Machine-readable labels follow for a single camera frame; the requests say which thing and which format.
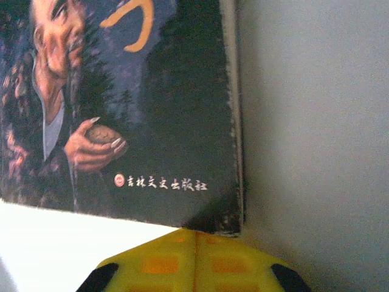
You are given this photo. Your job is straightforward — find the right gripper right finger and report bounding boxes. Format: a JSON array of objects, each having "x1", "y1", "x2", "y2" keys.
[{"x1": 194, "y1": 231, "x2": 311, "y2": 292}]

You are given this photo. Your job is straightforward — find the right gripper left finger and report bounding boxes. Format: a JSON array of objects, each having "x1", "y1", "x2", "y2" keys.
[{"x1": 75, "y1": 229, "x2": 195, "y2": 292}]

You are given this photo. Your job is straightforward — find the dark illustrated book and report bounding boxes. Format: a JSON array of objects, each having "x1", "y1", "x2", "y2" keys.
[{"x1": 0, "y1": 0, "x2": 246, "y2": 238}]

